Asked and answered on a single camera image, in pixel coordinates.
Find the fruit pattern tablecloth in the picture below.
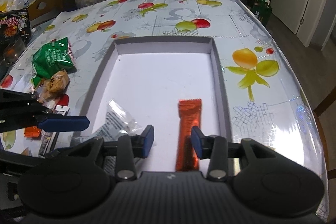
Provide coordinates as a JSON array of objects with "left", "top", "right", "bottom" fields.
[{"left": 1, "top": 0, "right": 327, "bottom": 223}]

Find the wooden chair far left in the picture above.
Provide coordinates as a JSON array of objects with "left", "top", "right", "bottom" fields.
[{"left": 27, "top": 0, "right": 63, "bottom": 21}]

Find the green shopping bag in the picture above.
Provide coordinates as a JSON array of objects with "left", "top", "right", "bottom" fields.
[{"left": 252, "top": 0, "right": 272, "bottom": 27}]

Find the clear plastic snack packet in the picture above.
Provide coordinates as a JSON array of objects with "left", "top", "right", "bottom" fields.
[{"left": 93, "top": 100, "right": 143, "bottom": 141}]

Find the long orange snack bar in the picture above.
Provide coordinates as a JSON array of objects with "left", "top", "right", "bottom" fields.
[{"left": 175, "top": 99, "right": 202, "bottom": 172}]

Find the wooden chair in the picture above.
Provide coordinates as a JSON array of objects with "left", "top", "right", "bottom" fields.
[
  {"left": 27, "top": 0, "right": 63, "bottom": 21},
  {"left": 312, "top": 92, "right": 336, "bottom": 188}
]

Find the orange square snack packet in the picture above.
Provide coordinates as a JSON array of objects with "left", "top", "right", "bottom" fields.
[{"left": 24, "top": 126, "right": 42, "bottom": 138}]

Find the white shallow cardboard box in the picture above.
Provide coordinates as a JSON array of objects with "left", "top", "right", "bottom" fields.
[{"left": 80, "top": 36, "right": 232, "bottom": 172}]

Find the green snack bag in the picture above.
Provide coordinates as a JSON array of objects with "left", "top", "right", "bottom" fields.
[{"left": 32, "top": 37, "right": 76, "bottom": 87}]

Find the metal pot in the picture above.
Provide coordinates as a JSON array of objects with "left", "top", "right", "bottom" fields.
[{"left": 1, "top": 36, "right": 26, "bottom": 79}]

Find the brown peanut snack bag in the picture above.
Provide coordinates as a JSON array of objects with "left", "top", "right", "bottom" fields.
[{"left": 39, "top": 69, "right": 70, "bottom": 103}]

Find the black instant noodle pack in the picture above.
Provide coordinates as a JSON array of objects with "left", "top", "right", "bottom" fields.
[{"left": 1, "top": 9, "right": 31, "bottom": 41}]

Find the wooden chair near right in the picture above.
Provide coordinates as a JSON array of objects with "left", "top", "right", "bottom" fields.
[{"left": 312, "top": 92, "right": 336, "bottom": 188}]

